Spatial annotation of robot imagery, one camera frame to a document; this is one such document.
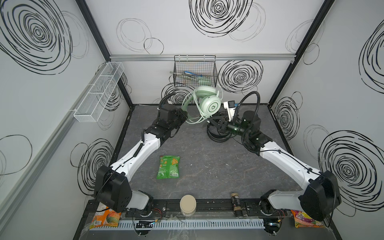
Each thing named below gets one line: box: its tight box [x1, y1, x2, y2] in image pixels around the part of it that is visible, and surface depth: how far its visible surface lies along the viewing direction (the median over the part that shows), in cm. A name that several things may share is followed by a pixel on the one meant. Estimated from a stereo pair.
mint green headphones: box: [181, 85, 224, 124], surface depth 68 cm
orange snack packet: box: [89, 202, 122, 229], surface depth 71 cm
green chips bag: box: [156, 155, 180, 179], surface depth 86 cm
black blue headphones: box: [206, 124, 232, 143], surface depth 102 cm
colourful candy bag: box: [291, 209, 325, 228], surface depth 68 cm
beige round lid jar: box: [179, 194, 197, 216], surface depth 71 cm
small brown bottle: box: [230, 192, 244, 218], surface depth 74 cm
